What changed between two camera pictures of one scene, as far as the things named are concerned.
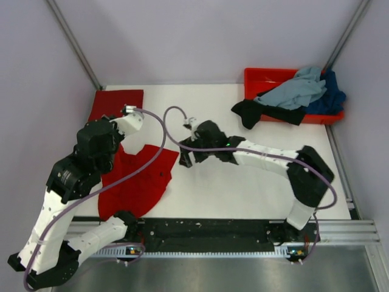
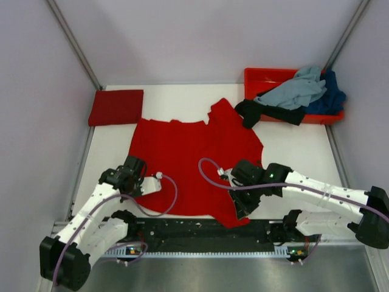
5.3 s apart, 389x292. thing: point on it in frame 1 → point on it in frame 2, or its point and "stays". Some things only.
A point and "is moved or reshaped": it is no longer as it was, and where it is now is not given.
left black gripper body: [109, 162] → [136, 188]
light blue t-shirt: [297, 92] stays
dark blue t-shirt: [332, 100] stays
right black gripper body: [199, 156] → [247, 199]
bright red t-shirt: [138, 193] is moved or reshaped
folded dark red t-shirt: [110, 103] stays
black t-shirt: [251, 112] stays
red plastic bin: [259, 80] stays
